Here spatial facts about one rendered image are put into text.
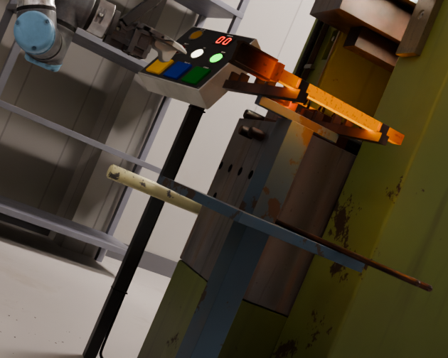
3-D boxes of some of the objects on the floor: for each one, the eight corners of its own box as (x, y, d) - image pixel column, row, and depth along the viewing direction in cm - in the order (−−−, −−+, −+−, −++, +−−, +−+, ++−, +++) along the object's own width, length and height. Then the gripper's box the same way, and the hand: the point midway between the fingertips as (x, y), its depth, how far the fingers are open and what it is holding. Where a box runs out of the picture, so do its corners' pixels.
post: (83, 358, 267) (210, 63, 269) (82, 354, 271) (206, 64, 273) (94, 361, 268) (220, 68, 270) (92, 357, 272) (217, 68, 274)
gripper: (99, 41, 206) (172, 75, 213) (104, 39, 198) (180, 75, 204) (112, 11, 206) (185, 46, 213) (119, 8, 198) (193, 45, 205)
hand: (183, 48), depth 208 cm, fingers closed
